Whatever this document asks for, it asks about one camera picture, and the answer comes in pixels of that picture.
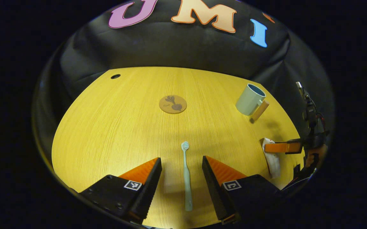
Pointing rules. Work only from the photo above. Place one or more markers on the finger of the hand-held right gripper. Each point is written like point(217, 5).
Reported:
point(279, 147)

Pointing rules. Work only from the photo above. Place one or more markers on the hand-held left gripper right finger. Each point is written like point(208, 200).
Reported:
point(213, 187)

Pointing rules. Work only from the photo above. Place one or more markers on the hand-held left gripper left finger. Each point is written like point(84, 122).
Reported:
point(150, 187)

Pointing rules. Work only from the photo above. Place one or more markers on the white toothpaste tube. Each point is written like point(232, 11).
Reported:
point(274, 163)

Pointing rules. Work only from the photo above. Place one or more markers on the pale green toothbrush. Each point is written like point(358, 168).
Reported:
point(187, 178)

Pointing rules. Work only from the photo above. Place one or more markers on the round cork coaster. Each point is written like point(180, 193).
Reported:
point(173, 104)

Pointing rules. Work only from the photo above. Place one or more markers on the black backdrop cloth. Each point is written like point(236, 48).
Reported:
point(170, 47)

